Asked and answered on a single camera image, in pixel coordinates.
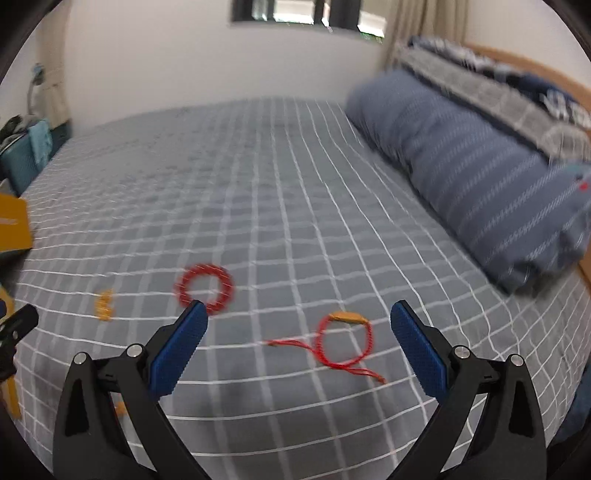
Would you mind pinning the blue and yellow cardboard box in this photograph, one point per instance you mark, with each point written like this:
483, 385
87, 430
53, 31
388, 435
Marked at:
14, 221

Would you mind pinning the blue striped pillow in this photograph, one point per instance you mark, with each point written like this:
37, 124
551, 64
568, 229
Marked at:
461, 170

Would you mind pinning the grey plaid folded blanket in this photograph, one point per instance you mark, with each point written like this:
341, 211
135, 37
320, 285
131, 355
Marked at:
489, 92

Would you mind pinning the blue desk lamp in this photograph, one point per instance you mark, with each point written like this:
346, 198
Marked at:
36, 83

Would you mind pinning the teal suitcase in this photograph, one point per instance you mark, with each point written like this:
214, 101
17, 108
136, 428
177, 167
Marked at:
18, 166

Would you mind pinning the wooden headboard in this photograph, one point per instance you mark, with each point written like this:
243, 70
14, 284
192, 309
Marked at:
531, 64

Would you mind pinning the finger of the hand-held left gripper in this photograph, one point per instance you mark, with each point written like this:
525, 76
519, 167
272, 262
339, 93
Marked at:
21, 321

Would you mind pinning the teal cloth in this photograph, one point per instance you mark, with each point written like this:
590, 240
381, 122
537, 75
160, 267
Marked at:
40, 138

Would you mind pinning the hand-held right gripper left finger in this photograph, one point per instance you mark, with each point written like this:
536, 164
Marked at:
182, 344

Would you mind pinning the beige tied curtain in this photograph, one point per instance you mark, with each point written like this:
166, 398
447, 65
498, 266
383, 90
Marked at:
55, 92

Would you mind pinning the dark framed window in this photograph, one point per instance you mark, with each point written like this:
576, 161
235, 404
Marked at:
300, 11

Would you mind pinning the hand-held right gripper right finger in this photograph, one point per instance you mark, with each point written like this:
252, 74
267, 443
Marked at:
418, 350

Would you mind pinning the black bag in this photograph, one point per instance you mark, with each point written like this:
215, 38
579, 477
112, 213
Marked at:
16, 127

